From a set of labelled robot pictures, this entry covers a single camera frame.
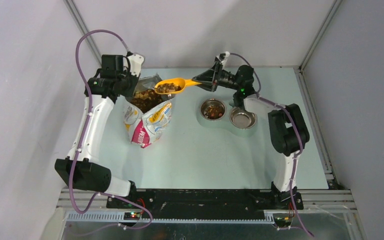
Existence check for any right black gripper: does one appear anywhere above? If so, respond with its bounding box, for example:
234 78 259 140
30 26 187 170
192 61 242 92

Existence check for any yellow plastic scoop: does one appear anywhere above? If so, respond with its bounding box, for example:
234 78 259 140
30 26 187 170
154 77 201 95

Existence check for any pet food bag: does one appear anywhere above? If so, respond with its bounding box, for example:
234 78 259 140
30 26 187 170
123 74 175 149

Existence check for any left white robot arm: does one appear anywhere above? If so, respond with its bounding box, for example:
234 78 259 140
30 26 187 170
54 52 145 208

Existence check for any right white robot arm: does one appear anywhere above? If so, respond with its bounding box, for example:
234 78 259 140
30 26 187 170
192 63 310 209

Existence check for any pet food kibble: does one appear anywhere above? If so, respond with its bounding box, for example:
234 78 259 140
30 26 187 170
130 89 163 114

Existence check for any left steel bowl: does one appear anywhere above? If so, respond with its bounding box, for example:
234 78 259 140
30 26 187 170
198 98 227 121

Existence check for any steel bowl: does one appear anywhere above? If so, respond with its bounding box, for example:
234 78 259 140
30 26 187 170
198 98 227 121
229 107 257 130

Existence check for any kibble in left bowl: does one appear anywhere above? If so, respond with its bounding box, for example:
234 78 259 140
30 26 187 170
202 104 225 120

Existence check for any pale green bowl tray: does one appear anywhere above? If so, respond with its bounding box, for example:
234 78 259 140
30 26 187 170
196 98 258 138

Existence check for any kibble in yellow scoop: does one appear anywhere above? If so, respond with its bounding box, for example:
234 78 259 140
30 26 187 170
155 83 182 94

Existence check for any right steel bowl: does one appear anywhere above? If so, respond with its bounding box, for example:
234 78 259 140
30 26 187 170
229 107 257 130

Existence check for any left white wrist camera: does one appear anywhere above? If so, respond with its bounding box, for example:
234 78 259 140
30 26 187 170
126 51 145 78

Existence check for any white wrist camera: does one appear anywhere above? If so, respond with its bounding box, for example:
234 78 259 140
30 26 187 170
215 51 231 67
126 51 145 78

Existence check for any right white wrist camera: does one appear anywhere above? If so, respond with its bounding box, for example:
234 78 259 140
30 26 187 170
215 51 231 67

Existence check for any left aluminium frame post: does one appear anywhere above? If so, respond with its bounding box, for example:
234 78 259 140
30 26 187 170
63 0 102 66

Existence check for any aluminium frame post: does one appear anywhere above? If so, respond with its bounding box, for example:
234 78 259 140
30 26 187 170
63 0 102 66
299 0 343 72

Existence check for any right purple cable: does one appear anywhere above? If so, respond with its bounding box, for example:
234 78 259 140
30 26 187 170
228 52 315 238

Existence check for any purple cable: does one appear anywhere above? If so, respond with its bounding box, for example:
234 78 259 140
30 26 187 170
68 29 154 231
228 52 315 238

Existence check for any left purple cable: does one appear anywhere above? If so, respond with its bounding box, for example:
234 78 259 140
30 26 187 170
68 29 154 231

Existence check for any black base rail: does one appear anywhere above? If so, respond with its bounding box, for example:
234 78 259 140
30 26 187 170
107 188 304 222

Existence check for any right aluminium frame post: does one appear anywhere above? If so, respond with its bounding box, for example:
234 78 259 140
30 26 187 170
299 0 343 72

